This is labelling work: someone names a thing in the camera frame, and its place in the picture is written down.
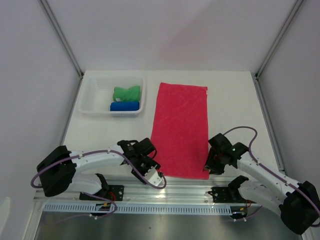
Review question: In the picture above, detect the aluminium frame post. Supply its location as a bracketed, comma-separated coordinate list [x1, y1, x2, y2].
[37, 0, 84, 79]
[255, 0, 307, 80]

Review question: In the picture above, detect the aluminium front rail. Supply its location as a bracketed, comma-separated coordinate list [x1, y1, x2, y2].
[33, 176, 283, 204]

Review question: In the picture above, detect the aluminium frame post left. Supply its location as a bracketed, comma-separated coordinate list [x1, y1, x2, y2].
[37, 0, 84, 79]

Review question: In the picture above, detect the aluminium frame rail right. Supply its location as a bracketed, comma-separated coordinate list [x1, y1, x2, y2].
[252, 74, 286, 173]

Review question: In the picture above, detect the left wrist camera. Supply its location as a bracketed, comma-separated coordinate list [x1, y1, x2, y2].
[144, 167, 163, 187]

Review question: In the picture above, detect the slotted cable duct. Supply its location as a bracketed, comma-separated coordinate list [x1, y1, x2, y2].
[43, 202, 232, 216]

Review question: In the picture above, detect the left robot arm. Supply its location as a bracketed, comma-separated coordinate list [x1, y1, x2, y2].
[36, 138, 165, 201]

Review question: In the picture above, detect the blue towel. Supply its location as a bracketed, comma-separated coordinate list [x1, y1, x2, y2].
[110, 101, 140, 112]

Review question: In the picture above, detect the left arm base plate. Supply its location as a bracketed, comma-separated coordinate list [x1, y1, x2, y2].
[79, 185, 125, 202]

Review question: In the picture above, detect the aluminium frame post right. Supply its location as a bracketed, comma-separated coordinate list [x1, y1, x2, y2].
[255, 0, 307, 80]

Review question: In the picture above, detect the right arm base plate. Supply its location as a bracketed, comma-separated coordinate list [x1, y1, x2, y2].
[207, 187, 246, 204]

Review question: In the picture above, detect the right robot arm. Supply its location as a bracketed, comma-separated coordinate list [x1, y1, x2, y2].
[204, 133, 320, 235]

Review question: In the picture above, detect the pink towel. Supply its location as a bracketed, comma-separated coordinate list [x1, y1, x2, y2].
[151, 82, 209, 180]

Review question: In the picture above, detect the white plastic basket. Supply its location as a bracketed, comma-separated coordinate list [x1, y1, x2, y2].
[77, 72, 147, 117]

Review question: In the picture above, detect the green towel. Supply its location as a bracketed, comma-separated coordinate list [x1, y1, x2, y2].
[112, 85, 141, 102]

